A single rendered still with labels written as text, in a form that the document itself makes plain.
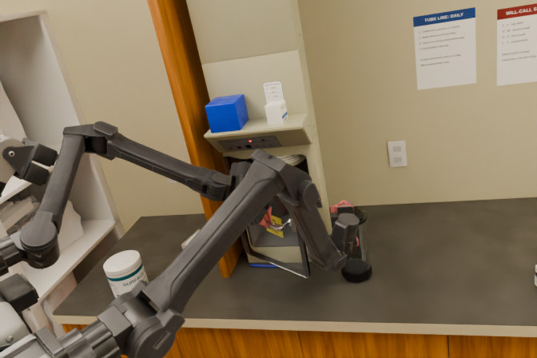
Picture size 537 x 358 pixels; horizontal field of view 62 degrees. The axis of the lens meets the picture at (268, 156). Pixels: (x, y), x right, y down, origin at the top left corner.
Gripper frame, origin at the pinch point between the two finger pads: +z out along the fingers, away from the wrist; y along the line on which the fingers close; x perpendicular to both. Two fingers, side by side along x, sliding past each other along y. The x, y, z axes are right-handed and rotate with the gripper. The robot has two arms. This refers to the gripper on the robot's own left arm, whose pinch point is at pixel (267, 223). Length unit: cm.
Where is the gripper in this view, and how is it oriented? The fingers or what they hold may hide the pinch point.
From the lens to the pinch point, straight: 145.2
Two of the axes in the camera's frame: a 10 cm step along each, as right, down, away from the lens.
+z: 4.5, 6.5, 6.1
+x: 7.2, 1.4, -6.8
